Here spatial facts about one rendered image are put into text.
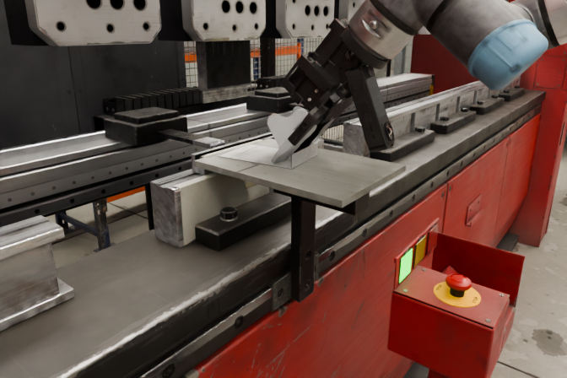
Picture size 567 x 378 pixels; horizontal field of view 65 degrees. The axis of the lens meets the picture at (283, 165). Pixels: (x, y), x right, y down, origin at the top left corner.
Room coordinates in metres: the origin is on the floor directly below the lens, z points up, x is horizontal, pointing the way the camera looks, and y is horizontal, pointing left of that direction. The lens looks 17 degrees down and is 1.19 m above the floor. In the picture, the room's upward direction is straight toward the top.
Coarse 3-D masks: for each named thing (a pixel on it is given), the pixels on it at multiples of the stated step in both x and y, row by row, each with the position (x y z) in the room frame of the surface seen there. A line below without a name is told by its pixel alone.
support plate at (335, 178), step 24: (264, 144) 0.74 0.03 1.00; (216, 168) 0.62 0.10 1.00; (240, 168) 0.61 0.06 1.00; (264, 168) 0.61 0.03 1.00; (312, 168) 0.61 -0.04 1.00; (336, 168) 0.61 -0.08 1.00; (360, 168) 0.61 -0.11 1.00; (384, 168) 0.61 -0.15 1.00; (288, 192) 0.53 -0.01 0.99; (312, 192) 0.51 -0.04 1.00; (336, 192) 0.51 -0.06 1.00; (360, 192) 0.52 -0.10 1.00
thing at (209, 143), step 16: (128, 112) 0.85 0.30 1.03; (144, 112) 0.85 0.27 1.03; (160, 112) 0.85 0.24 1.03; (176, 112) 0.87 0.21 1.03; (112, 128) 0.83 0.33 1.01; (128, 128) 0.80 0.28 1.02; (144, 128) 0.80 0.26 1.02; (160, 128) 0.83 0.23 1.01; (176, 128) 0.86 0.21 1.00; (208, 144) 0.73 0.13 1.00; (224, 144) 0.75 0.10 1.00
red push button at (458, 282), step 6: (450, 276) 0.63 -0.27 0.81; (456, 276) 0.63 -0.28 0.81; (462, 276) 0.63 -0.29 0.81; (450, 282) 0.62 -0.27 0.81; (456, 282) 0.61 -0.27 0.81; (462, 282) 0.61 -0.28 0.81; (468, 282) 0.62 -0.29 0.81; (456, 288) 0.61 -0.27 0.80; (462, 288) 0.61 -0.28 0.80; (468, 288) 0.61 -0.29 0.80; (456, 294) 0.61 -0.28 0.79; (462, 294) 0.62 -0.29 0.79
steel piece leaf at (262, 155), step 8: (312, 144) 0.66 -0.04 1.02; (248, 152) 0.69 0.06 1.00; (256, 152) 0.69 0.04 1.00; (264, 152) 0.69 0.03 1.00; (272, 152) 0.69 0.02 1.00; (296, 152) 0.61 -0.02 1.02; (304, 152) 0.63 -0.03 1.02; (312, 152) 0.66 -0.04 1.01; (240, 160) 0.64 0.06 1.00; (248, 160) 0.64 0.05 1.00; (256, 160) 0.64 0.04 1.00; (264, 160) 0.64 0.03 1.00; (288, 160) 0.64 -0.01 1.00; (296, 160) 0.61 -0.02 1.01; (304, 160) 0.63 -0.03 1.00; (288, 168) 0.60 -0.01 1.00
